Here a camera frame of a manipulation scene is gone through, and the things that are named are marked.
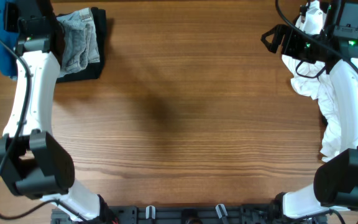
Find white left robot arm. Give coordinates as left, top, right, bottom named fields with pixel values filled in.
left=0, top=1, right=119, bottom=223

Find folded black garment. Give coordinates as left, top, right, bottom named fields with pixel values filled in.
left=57, top=7, right=107, bottom=83

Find blue polo shirt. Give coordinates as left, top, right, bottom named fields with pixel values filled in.
left=0, top=0, right=20, bottom=78

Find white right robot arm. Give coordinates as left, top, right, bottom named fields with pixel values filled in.
left=261, top=1, right=358, bottom=221

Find folded light denim shorts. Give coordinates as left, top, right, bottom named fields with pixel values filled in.
left=57, top=7, right=100, bottom=78

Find white printed t-shirt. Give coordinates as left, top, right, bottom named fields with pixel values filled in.
left=282, top=55, right=341, bottom=162

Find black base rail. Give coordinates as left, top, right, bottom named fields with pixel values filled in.
left=51, top=203, right=328, bottom=224

